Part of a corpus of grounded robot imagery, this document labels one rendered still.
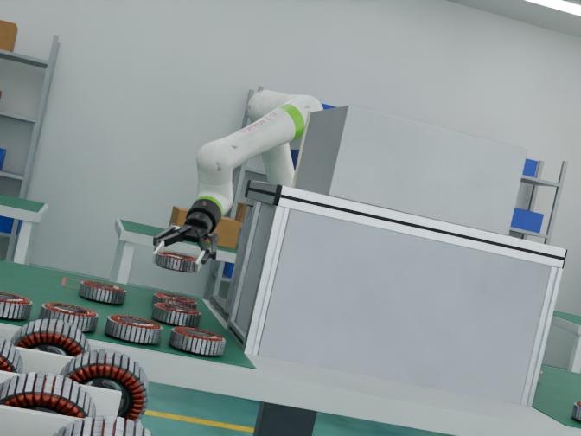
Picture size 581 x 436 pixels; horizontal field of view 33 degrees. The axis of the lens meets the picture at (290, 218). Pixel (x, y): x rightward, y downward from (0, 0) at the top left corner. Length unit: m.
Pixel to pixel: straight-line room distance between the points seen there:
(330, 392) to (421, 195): 0.51
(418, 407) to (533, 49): 8.38
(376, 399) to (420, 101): 7.87
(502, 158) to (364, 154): 0.32
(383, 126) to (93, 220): 7.17
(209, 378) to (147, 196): 7.36
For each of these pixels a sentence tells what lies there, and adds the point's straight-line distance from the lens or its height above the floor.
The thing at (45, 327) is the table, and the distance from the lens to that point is 1.36.
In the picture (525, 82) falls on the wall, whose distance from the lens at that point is 10.16.
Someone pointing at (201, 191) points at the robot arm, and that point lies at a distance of 2.90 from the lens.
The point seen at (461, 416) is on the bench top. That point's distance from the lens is 2.05.
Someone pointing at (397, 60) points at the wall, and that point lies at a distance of 9.69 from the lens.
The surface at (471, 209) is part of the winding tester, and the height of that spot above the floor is 1.16.
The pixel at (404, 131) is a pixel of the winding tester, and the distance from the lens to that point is 2.18.
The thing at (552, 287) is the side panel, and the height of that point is 1.02.
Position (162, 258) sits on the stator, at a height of 0.86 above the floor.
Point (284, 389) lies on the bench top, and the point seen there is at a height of 0.73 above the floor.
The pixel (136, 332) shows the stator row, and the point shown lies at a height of 0.77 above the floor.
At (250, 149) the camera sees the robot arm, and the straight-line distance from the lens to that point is 2.93.
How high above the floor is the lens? 1.09
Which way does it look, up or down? 1 degrees down
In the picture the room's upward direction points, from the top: 13 degrees clockwise
